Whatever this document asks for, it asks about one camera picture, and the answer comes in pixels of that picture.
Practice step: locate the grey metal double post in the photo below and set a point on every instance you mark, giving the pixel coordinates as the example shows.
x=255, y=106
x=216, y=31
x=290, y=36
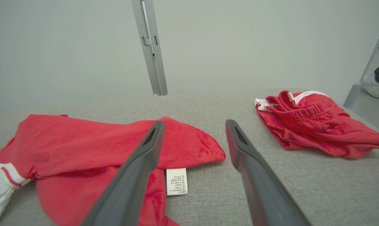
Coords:
x=151, y=47

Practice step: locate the white sneaker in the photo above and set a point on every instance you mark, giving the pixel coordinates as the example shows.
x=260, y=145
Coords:
x=374, y=86

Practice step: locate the grey metal frame post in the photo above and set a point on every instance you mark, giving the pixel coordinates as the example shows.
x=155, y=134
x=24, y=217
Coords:
x=368, y=62

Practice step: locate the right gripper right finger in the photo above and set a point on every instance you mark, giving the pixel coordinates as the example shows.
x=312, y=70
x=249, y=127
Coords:
x=264, y=194

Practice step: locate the red jersey number 23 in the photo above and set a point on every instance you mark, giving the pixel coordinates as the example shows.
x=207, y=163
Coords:
x=82, y=144

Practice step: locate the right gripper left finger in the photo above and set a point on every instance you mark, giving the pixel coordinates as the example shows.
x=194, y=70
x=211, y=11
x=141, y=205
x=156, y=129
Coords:
x=129, y=188

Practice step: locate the red shorts with white stripe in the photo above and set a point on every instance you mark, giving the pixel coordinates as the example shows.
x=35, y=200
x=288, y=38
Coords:
x=318, y=128

